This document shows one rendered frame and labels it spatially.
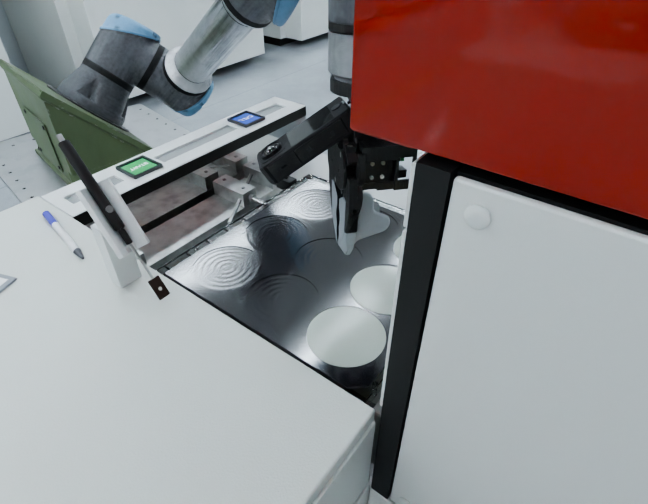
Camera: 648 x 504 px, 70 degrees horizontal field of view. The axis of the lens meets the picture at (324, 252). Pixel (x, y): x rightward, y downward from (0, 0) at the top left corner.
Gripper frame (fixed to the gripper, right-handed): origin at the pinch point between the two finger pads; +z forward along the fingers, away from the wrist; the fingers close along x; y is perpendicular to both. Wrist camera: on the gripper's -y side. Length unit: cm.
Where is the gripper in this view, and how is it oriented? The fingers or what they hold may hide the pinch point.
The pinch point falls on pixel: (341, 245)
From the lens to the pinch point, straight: 57.2
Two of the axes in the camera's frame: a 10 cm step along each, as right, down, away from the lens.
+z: 0.0, 8.3, 5.5
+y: 9.7, -1.3, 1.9
